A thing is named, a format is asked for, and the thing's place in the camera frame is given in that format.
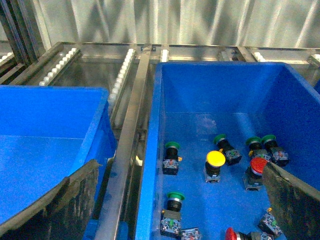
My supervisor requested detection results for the green button right pair left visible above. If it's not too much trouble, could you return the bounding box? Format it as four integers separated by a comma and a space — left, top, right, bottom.
245, 136, 271, 162

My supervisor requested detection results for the green button centre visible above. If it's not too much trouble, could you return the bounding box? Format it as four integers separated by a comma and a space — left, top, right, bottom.
213, 133, 242, 166

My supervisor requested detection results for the metal centre rail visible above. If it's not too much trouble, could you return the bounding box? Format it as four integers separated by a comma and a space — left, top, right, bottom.
94, 44, 152, 240

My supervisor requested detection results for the red button lying front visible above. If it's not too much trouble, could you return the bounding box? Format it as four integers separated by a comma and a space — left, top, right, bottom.
225, 227, 275, 240

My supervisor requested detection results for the green button near left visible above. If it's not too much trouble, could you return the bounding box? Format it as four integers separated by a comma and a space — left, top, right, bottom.
160, 191, 185, 239

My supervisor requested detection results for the white roller track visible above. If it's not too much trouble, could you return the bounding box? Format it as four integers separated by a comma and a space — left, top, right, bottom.
38, 47, 80, 87
108, 48, 136, 106

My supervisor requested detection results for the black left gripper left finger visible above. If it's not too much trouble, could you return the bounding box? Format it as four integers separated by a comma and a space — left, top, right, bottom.
0, 159, 100, 240

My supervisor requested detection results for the contact block right front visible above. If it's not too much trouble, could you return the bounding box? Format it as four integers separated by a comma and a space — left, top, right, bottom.
257, 207, 283, 238

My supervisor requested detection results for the loose contact block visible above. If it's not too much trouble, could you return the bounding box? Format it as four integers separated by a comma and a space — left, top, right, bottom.
180, 227, 202, 240

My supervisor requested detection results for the green button pair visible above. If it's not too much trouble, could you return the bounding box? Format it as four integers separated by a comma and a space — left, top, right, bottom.
261, 134, 290, 167
245, 136, 271, 162

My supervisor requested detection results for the white roller track far left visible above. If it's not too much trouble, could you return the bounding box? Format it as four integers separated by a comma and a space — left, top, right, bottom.
38, 47, 80, 87

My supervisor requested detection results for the blue empty left bin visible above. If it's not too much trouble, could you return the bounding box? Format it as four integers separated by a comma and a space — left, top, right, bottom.
0, 85, 117, 233

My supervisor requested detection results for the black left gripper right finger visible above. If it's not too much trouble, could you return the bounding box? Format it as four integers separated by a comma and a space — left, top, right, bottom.
262, 162, 320, 240

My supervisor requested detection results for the green button far left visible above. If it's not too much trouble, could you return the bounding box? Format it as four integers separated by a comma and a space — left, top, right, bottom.
162, 141, 182, 175

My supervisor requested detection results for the blue button source bin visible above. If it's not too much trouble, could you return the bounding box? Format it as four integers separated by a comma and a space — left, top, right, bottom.
134, 62, 320, 240

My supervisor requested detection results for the yellow mushroom push button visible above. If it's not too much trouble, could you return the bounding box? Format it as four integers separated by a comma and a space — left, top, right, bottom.
203, 150, 226, 183

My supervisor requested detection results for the red mushroom push button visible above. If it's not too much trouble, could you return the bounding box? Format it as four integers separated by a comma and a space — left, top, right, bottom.
242, 157, 268, 191

